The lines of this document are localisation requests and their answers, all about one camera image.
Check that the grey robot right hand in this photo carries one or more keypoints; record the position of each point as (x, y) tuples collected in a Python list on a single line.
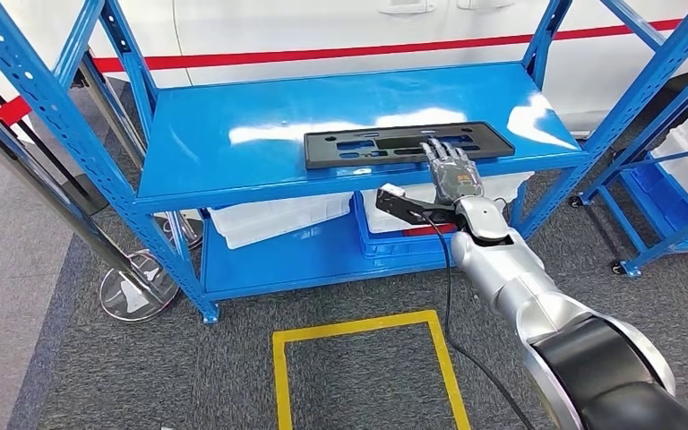
[(457, 178)]

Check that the black plastic car trim part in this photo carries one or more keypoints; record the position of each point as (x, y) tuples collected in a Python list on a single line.
[(314, 149)]

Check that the silver black robot right arm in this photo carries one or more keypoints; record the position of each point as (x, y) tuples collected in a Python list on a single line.
[(516, 279)]

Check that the blue metal shelf rack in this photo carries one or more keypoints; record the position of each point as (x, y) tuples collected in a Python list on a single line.
[(320, 101)]

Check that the white car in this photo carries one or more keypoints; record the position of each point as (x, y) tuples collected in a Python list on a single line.
[(320, 30)]

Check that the blue rack with casters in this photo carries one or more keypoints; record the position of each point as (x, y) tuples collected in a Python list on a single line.
[(676, 240)]

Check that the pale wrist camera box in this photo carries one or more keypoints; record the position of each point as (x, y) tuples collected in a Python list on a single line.
[(393, 190)]

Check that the black camera bracket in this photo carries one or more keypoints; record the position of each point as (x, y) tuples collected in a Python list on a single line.
[(397, 209)]

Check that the chrome stanchion post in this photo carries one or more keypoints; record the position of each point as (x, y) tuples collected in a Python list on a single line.
[(109, 110), (139, 291)]

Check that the black stanchion post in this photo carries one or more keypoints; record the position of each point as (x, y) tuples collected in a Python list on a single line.
[(86, 196)]

